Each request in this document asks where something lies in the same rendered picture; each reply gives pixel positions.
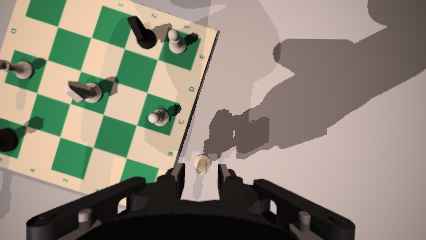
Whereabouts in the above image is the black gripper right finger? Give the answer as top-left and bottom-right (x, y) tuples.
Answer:
(217, 164), (355, 240)

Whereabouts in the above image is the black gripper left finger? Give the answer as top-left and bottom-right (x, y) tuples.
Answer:
(26, 163), (185, 240)

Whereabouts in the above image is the green and cream chessboard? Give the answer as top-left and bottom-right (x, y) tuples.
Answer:
(0, 0), (217, 194)

